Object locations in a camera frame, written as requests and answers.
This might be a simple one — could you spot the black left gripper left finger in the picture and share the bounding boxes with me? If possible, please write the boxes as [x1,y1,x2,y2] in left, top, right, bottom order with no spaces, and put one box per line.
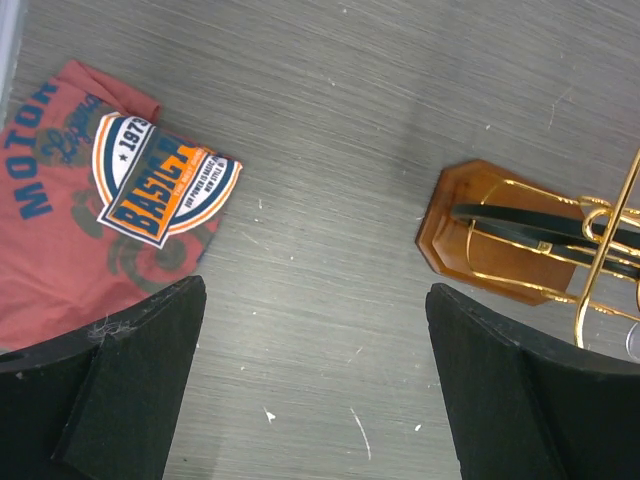
[1,276,206,479]

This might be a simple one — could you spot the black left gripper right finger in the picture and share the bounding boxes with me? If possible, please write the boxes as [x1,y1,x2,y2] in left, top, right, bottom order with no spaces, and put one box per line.
[425,283,639,479]

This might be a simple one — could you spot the clear wine glass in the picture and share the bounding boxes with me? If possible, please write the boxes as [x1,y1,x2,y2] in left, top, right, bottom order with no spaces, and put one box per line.
[625,323,640,363]

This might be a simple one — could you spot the wooden rack base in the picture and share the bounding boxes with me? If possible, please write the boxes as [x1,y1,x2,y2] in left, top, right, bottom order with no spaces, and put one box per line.
[416,159,584,306]

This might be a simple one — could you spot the patterned folded cloth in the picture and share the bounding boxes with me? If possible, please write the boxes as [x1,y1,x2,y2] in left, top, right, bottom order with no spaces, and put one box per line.
[1,60,242,351]

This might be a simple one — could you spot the gold wire glass rack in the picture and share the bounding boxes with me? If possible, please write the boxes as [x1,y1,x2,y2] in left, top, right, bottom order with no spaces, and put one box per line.
[451,157,639,349]

